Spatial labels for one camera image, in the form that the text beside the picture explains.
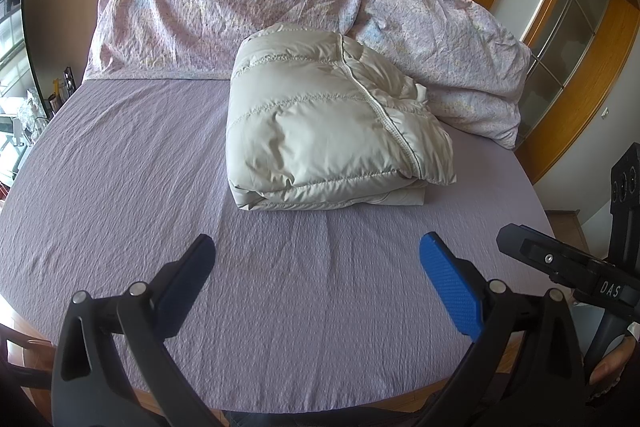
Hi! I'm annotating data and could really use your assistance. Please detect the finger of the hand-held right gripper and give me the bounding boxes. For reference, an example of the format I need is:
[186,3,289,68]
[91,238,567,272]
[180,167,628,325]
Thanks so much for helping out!
[496,223,601,288]

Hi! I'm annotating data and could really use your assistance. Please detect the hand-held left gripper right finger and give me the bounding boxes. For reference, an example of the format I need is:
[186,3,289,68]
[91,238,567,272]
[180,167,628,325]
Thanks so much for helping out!
[415,232,586,427]

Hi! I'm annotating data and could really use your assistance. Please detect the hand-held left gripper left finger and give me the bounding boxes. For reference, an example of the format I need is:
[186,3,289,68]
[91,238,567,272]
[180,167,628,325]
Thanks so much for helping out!
[51,234,221,427]

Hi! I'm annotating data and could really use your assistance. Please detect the cream puffer jacket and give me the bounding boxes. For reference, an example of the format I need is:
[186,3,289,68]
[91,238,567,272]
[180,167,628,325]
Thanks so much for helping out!
[226,23,457,211]

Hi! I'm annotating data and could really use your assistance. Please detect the person's right hand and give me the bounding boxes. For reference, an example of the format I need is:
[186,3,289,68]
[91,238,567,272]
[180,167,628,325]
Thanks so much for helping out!
[590,337,640,403]

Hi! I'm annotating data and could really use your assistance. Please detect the dark wooden chair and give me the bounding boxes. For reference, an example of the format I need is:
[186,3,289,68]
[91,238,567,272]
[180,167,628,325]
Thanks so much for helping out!
[0,321,57,394]

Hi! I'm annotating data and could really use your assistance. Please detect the wooden wardrobe frosted glass doors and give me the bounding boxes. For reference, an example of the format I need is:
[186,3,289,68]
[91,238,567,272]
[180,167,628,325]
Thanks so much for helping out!
[445,0,640,208]

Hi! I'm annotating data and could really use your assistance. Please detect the glass television stand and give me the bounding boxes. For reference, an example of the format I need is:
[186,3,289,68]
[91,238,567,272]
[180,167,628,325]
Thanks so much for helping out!
[0,92,51,190]

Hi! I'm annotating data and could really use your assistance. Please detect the floral pink duvet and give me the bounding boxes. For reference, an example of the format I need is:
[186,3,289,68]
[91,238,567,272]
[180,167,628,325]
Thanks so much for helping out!
[82,0,533,151]

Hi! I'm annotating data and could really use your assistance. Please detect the black flat screen television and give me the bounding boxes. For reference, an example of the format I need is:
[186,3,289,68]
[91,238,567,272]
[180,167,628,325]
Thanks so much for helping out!
[0,0,52,118]

